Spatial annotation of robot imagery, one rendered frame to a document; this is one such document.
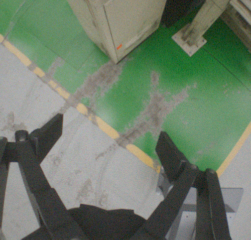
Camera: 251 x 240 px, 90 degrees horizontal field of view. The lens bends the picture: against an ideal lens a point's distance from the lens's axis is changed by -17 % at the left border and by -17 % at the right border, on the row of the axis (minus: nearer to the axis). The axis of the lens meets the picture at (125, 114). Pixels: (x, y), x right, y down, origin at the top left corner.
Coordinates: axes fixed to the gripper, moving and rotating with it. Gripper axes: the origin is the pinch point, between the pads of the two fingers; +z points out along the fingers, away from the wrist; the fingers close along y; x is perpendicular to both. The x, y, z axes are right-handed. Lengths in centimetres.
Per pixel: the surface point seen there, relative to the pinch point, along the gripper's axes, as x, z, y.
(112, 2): 37, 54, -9
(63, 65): 1, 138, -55
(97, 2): 34, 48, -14
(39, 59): 3, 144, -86
